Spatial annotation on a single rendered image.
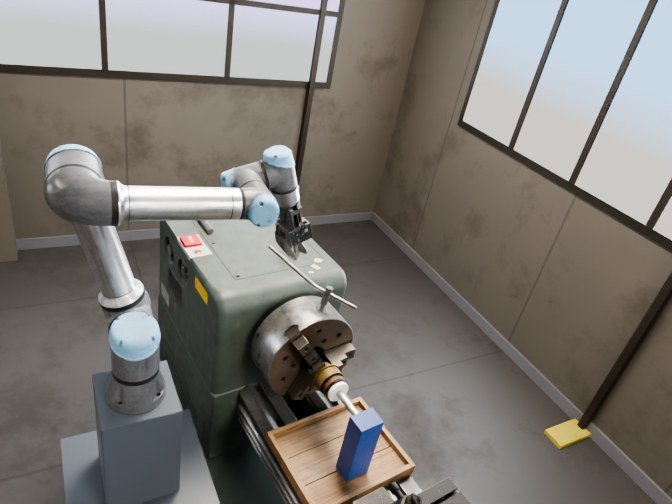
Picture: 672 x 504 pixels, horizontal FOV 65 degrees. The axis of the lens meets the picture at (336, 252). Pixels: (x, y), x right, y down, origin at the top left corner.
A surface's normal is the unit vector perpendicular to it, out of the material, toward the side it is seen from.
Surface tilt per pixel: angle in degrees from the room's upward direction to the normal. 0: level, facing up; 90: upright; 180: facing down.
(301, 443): 0
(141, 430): 90
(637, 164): 90
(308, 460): 0
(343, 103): 90
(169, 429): 90
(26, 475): 0
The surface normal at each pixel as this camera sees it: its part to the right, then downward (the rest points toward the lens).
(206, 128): 0.44, 0.54
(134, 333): 0.23, -0.76
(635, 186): -0.88, 0.10
